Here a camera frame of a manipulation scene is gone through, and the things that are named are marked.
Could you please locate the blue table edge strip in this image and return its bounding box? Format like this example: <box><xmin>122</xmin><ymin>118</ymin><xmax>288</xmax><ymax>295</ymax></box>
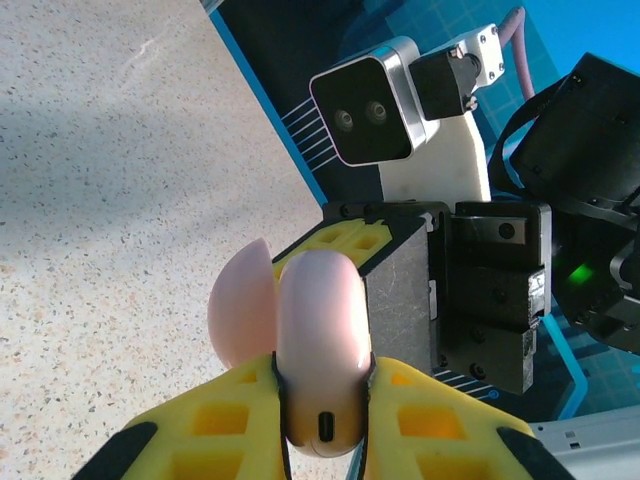
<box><xmin>202</xmin><ymin>0</ymin><xmax>331</xmax><ymax>207</ymax></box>

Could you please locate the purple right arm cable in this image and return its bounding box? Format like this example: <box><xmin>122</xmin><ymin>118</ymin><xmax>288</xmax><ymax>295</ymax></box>
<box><xmin>409</xmin><ymin>5</ymin><xmax>535</xmax><ymax>122</ymax></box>

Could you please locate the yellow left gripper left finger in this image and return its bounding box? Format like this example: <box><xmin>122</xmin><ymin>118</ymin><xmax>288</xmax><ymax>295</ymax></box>
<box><xmin>84</xmin><ymin>354</ymin><xmax>292</xmax><ymax>480</ymax></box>

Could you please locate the aluminium frame rail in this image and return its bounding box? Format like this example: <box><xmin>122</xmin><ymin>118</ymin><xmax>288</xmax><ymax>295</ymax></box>
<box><xmin>527</xmin><ymin>408</ymin><xmax>640</xmax><ymax>480</ymax></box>

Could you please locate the pink earbud charging case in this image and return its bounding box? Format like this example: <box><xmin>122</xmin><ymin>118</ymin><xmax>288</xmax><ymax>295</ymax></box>
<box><xmin>207</xmin><ymin>238</ymin><xmax>377</xmax><ymax>459</ymax></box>

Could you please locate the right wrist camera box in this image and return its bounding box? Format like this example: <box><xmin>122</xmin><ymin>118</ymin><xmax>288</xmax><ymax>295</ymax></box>
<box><xmin>308</xmin><ymin>36</ymin><xmax>437</xmax><ymax>168</ymax></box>

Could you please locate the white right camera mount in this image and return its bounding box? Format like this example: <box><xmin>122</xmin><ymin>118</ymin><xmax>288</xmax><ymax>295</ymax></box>
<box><xmin>378</xmin><ymin>23</ymin><xmax>504</xmax><ymax>204</ymax></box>

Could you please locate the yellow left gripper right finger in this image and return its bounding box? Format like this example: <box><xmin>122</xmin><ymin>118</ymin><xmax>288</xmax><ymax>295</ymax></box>
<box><xmin>359</xmin><ymin>357</ymin><xmax>577</xmax><ymax>480</ymax></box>

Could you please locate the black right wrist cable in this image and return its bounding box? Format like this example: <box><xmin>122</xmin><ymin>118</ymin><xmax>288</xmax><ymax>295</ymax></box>
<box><xmin>488</xmin><ymin>82</ymin><xmax>571</xmax><ymax>197</ymax></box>

